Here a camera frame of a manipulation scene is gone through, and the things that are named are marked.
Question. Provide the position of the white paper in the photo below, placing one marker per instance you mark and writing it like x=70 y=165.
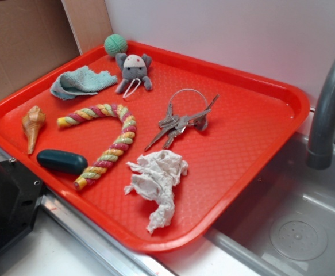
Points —
x=154 y=177

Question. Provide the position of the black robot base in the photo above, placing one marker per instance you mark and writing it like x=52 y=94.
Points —
x=20 y=197

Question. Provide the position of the red plastic tray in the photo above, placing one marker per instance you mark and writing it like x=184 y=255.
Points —
x=251 y=119

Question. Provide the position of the bunch of metal keys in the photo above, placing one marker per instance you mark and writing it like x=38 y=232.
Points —
x=173 y=125

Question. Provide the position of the grey plush toy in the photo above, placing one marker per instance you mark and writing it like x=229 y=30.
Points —
x=134 y=71

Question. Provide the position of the light blue cloth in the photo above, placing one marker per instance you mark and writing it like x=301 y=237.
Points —
x=81 y=82

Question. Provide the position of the dark green oval case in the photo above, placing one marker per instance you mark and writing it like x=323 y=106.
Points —
x=62 y=161

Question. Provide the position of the green rubber ball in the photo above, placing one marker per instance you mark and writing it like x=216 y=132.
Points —
x=115 y=44

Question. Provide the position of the orange spiral seashell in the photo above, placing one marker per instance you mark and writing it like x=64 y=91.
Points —
x=32 y=123

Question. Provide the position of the grey sink basin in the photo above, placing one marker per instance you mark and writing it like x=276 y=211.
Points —
x=283 y=223

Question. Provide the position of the grey faucet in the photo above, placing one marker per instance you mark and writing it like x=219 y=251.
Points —
x=322 y=132

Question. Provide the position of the brown cardboard panel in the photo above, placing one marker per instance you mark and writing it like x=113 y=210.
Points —
x=37 y=37

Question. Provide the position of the multicolour twisted rope toy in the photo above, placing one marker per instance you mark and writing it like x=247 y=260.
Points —
x=121 y=144

